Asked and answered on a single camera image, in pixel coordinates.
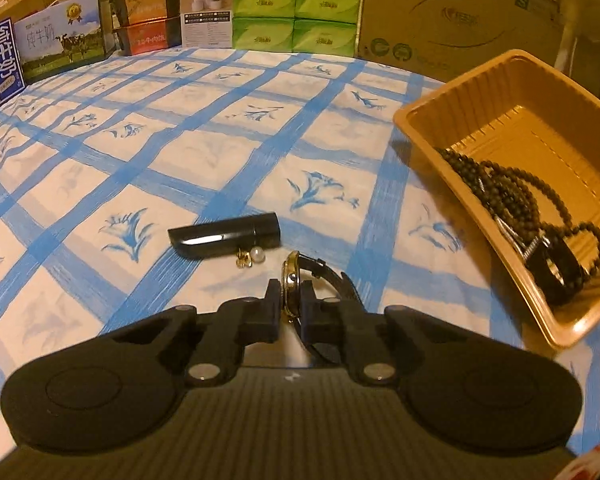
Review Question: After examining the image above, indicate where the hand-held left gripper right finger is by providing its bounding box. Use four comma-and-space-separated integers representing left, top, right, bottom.
299, 280, 486, 388

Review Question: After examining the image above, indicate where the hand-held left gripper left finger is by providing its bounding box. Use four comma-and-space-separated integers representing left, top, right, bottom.
100, 280, 288, 388

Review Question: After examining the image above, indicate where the gold watch with black strap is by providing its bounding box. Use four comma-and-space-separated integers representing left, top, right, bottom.
280, 251, 366, 366

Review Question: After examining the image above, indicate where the dark bead necklace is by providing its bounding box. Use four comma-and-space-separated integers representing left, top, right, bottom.
436, 146, 571, 241

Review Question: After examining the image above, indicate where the silver clip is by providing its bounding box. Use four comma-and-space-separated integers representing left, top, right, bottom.
494, 215, 540, 261

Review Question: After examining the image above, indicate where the black bangle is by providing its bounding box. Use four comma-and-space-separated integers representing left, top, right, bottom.
524, 237, 587, 307

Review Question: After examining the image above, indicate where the tan plastic tray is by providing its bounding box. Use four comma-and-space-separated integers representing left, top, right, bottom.
393, 49, 600, 350

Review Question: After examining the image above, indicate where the pearl earring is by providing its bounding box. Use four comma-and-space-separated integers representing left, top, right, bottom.
235, 247, 266, 268

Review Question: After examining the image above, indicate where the black tube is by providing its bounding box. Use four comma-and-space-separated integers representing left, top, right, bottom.
167, 212, 282, 261

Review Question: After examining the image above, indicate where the blue checked tablecloth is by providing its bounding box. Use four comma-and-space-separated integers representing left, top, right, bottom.
0, 47, 600, 480

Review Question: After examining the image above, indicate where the white product box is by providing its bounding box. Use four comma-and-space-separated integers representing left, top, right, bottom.
180, 0, 235, 50

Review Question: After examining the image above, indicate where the orange box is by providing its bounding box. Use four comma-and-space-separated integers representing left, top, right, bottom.
114, 16, 183, 57

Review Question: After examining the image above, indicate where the stack of green tissue packs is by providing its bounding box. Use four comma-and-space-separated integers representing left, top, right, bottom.
232, 0, 363, 58

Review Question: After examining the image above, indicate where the large cardboard box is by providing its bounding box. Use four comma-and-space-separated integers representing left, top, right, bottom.
354, 0, 571, 83

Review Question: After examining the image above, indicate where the milk box with cow picture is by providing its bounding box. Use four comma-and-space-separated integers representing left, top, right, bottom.
14, 0, 112, 85

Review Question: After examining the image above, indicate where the blue milk carton box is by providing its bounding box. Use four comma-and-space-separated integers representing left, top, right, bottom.
0, 19, 25, 111

